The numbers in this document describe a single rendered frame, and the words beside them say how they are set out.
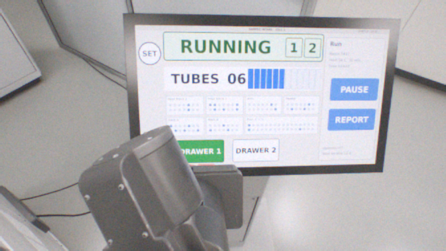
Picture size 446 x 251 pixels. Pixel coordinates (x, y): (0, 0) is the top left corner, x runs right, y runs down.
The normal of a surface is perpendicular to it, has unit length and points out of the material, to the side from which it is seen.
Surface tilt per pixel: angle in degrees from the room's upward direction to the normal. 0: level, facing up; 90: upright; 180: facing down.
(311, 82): 50
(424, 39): 90
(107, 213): 58
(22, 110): 0
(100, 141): 0
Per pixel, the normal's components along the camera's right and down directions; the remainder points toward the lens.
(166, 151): 0.76, -0.20
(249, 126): 0.07, 0.18
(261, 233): 0.14, -0.63
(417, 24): -0.52, 0.64
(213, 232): 0.53, -0.84
